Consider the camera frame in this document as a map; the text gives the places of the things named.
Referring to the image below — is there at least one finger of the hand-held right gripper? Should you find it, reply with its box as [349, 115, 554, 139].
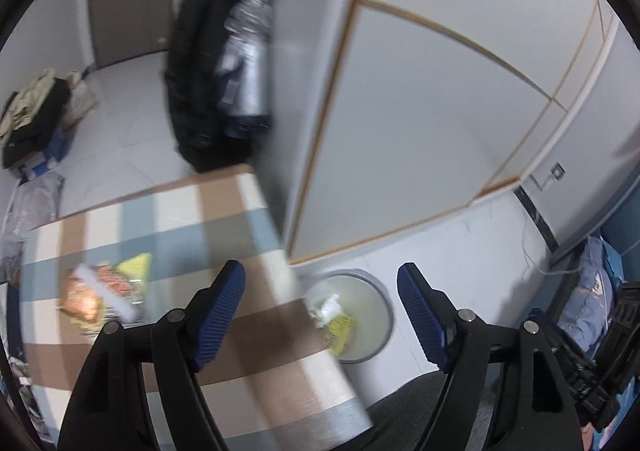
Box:
[544, 323, 598, 384]

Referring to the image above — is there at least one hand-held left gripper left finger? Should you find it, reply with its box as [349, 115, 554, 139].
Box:
[57, 259, 247, 451]

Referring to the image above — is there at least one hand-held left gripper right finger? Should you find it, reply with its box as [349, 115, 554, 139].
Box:
[397, 262, 583, 451]

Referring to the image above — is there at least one white round waste bin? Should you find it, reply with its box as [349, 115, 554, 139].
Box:
[304, 268, 396, 364]

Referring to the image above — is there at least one white tissue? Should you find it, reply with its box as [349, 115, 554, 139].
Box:
[307, 295, 346, 327]

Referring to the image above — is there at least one yellow wrapper piece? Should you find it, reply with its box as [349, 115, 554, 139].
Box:
[116, 252, 153, 282]

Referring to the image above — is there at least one red patterned packet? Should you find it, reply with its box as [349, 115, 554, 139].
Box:
[97, 263, 146, 305]

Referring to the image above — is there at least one orange foil packet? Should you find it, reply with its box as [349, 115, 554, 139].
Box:
[59, 276, 108, 325]

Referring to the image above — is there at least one black skirting strip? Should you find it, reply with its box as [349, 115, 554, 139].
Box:
[515, 185, 559, 253]

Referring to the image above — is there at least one grey cloth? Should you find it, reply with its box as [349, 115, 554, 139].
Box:
[0, 173, 66, 273]

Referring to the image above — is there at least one blue hanging cloth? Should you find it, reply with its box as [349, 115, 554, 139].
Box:
[220, 38, 273, 136]

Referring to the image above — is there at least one white wardrobe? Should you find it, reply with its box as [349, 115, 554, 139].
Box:
[272, 0, 622, 267]

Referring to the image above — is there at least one black hanging jacket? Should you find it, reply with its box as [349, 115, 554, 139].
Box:
[164, 0, 273, 172]

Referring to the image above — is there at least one beige tote bag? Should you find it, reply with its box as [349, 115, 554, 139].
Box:
[65, 71, 101, 125]

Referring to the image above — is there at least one clear plastic bottle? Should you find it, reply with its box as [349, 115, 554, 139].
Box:
[225, 0, 274, 39]

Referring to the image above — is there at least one wall socket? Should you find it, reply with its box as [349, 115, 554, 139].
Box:
[531, 162, 567, 190]

